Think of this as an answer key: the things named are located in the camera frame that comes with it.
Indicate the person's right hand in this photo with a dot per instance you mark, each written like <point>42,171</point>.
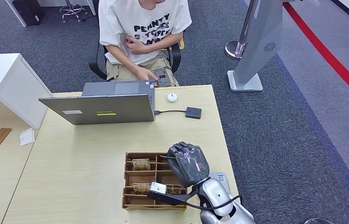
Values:
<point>146,74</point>

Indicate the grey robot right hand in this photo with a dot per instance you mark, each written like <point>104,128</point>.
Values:
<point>191,167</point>

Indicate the person's left hand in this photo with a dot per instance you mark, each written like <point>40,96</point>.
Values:
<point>136,46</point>

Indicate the smartphone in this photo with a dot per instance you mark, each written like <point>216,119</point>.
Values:
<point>162,78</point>

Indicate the person's right forearm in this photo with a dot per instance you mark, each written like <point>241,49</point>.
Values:
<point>120,58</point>

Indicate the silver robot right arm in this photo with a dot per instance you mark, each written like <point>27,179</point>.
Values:
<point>217,198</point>

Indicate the person's left forearm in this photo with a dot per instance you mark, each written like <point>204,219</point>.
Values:
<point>165,41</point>

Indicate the white card reader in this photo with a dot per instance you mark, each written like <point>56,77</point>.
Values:
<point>222,179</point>

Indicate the person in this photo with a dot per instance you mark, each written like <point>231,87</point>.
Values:
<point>115,18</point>

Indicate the wooden card holder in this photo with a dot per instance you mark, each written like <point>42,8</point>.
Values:
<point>140,176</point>

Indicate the white round puck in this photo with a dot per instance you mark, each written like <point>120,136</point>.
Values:
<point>172,97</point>

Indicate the black office chair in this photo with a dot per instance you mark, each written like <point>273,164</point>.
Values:
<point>95,61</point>

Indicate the yellow chair tag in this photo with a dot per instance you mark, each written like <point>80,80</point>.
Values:
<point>181,44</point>

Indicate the grey laptop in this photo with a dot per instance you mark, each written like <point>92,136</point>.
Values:
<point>106,109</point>

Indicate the black hub box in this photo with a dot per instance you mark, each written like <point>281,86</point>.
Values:
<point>193,112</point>

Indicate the chrome stool base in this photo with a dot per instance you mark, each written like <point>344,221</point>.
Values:
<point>71,9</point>

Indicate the black case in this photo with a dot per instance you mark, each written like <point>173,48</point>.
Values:
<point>27,12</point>

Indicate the grey kiosk stand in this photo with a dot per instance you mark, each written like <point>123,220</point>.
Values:
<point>261,46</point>

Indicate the white desk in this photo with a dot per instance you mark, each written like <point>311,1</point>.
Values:
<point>17,14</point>

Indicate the white paper slip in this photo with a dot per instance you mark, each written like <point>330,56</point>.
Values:
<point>27,137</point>

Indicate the white cabinet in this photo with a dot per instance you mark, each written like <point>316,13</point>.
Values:
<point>1,77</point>

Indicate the chrome stanchion post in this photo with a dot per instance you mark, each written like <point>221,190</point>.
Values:
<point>244,31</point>

